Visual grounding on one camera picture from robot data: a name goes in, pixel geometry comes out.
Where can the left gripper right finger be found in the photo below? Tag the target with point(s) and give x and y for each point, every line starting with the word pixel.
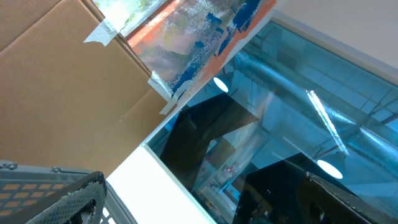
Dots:
pixel 322 202

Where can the brown cardboard box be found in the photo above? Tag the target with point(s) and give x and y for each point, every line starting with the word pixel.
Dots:
pixel 65 101

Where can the grey plastic mesh basket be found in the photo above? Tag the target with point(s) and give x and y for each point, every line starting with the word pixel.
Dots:
pixel 22 186

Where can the blue glass window pane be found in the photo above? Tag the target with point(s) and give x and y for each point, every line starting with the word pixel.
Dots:
pixel 281 107

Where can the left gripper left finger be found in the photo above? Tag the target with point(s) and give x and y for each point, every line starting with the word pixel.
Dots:
pixel 80 202

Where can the colourful painted board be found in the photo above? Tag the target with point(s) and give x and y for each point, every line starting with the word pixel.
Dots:
pixel 178 38

